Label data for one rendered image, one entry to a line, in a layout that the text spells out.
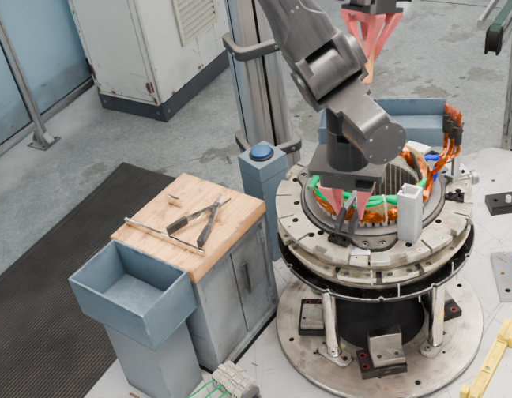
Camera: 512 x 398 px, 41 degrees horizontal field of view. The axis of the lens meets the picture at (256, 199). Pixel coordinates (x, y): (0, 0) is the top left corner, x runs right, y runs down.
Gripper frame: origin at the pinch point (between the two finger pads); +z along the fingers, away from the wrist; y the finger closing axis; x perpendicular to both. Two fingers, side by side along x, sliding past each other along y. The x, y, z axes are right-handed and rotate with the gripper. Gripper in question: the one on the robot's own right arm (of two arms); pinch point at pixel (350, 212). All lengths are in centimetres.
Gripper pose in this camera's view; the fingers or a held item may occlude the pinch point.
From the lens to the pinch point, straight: 100.6
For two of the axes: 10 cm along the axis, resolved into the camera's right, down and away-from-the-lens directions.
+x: 3.1, -6.1, 7.3
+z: 1.1, 7.9, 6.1
